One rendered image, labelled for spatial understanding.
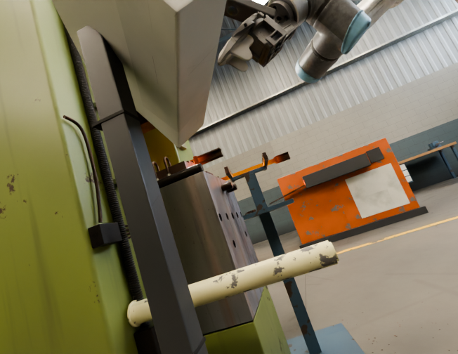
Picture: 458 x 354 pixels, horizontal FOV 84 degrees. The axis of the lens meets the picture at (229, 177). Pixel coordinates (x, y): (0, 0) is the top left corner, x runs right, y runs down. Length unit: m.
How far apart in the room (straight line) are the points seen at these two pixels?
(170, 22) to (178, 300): 0.30
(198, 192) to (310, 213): 3.74
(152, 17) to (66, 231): 0.47
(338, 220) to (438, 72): 6.62
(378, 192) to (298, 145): 4.57
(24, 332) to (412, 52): 10.12
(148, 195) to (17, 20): 0.67
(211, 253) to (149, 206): 0.46
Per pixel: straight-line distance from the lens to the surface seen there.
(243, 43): 0.61
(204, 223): 0.78
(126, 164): 0.37
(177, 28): 0.29
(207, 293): 0.56
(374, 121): 9.10
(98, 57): 0.46
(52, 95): 0.74
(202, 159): 0.96
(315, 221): 4.45
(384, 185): 4.60
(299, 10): 0.71
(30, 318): 0.73
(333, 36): 0.77
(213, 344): 0.86
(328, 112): 9.01
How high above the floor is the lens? 0.72
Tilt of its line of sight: 11 degrees up
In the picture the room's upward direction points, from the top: 19 degrees counter-clockwise
